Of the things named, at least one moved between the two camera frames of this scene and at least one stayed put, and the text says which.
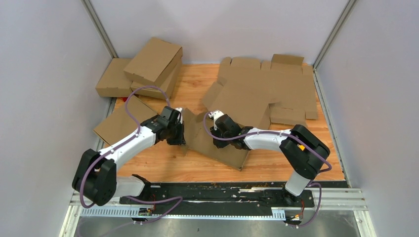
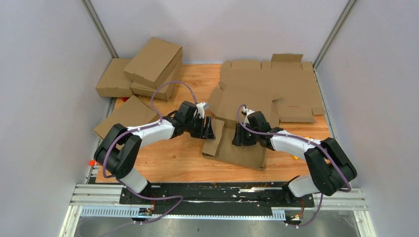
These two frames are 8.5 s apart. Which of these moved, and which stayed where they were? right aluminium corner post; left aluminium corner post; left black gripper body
Moved: left black gripper body
Stayed: right aluminium corner post; left aluminium corner post
